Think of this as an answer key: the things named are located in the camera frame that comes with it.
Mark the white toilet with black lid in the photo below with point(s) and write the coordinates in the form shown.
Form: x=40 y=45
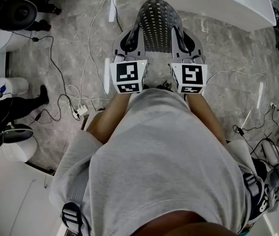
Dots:
x=18 y=151
x=18 y=13

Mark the grey and black backpack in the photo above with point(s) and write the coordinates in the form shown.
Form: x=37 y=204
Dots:
x=262 y=205

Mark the person's left forearm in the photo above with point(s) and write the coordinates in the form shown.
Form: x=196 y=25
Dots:
x=109 y=117

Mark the white bathtub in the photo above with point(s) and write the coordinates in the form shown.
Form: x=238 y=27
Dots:
x=215 y=4

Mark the white power strip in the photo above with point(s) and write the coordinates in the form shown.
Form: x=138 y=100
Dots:
x=82 y=110

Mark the person's grey right shoe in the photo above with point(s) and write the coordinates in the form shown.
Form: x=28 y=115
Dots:
x=165 y=85

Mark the person's grey t-shirt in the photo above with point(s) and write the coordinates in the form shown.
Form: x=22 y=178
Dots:
x=159 y=144

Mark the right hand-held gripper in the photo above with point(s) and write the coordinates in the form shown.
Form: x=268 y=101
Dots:
x=191 y=75

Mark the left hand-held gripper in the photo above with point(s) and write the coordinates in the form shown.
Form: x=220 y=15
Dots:
x=127 y=74

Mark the white round bin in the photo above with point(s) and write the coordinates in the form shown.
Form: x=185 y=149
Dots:
x=13 y=86

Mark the person's right forearm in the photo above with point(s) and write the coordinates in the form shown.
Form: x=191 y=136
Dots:
x=208 y=117

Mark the grey perforated rubber mat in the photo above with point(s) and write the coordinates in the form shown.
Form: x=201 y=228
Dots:
x=156 y=21

